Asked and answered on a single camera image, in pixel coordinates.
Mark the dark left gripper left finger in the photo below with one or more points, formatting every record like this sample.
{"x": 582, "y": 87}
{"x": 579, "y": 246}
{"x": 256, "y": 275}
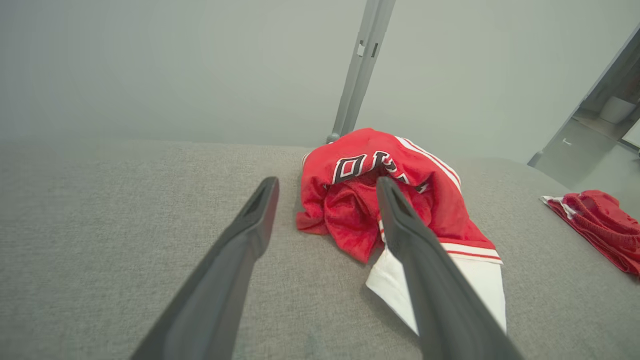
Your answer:
{"x": 220, "y": 280}

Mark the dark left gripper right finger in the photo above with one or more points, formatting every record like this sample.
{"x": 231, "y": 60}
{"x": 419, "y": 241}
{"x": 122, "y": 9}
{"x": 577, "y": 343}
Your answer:
{"x": 440, "y": 300}

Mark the red basketball jersey white sleeves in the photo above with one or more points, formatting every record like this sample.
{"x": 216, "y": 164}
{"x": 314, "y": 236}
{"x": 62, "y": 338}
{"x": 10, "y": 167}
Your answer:
{"x": 350, "y": 220}

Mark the red shorts with white stripes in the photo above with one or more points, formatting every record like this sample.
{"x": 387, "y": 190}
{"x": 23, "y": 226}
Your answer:
{"x": 605, "y": 225}

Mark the grey fabric sofa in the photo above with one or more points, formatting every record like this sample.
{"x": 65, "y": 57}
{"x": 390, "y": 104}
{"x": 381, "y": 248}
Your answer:
{"x": 100, "y": 200}

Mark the grey side shelf unit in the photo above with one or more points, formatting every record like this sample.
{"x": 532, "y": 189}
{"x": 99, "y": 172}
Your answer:
{"x": 575, "y": 112}

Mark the white round container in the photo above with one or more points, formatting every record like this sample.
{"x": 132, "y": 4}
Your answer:
{"x": 617, "y": 110}

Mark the grey partition post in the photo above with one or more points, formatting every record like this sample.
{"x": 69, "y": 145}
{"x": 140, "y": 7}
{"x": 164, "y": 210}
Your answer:
{"x": 357, "y": 75}

